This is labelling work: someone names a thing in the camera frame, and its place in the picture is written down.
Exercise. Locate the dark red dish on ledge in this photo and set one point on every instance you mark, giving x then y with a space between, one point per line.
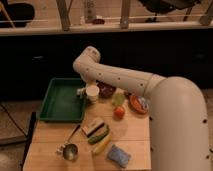
98 21

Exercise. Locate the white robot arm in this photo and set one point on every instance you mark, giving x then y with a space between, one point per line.
179 125

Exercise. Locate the green cucumber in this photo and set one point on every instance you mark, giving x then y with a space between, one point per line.
96 139

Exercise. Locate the black office chair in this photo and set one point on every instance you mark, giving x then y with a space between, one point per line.
166 6

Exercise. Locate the blue sponge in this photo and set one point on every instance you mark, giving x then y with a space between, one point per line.
119 156

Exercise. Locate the metal ladle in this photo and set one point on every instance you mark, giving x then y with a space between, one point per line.
68 150

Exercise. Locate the wooden block brush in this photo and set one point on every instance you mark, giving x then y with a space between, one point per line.
92 125

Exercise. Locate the green plastic tray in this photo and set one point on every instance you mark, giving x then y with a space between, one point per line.
62 103

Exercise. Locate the white round container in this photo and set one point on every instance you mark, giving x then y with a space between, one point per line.
92 93

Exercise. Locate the blue white cloth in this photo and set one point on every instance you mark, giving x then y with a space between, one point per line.
143 103

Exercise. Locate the dark chair left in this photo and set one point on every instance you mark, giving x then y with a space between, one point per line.
20 14

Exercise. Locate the orange tomato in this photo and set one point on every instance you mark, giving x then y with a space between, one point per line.
119 112

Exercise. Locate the terracotta bowl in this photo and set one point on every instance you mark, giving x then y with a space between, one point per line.
134 103

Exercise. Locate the dark red bowl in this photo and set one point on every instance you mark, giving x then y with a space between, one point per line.
105 90

